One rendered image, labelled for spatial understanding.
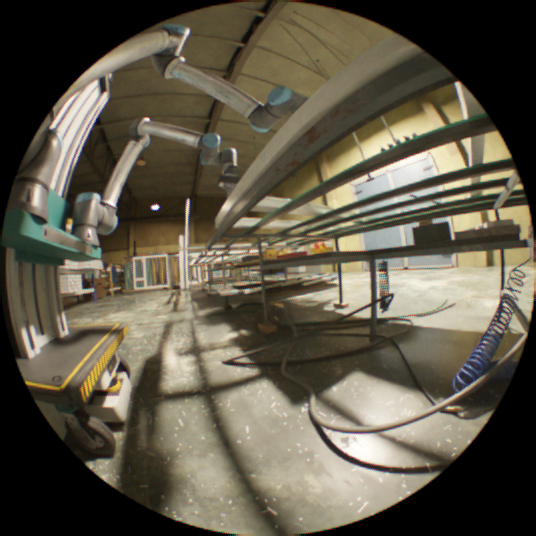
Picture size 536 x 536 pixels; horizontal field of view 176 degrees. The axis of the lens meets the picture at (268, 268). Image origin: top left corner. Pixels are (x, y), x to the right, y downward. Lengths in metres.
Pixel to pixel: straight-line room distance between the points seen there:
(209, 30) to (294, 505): 8.58
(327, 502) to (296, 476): 0.12
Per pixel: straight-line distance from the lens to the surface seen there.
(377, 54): 0.44
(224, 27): 8.01
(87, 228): 0.98
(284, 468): 0.59
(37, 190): 0.63
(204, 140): 1.00
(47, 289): 0.99
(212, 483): 0.60
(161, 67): 0.92
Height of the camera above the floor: 0.54
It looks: level
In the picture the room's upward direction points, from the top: 5 degrees counter-clockwise
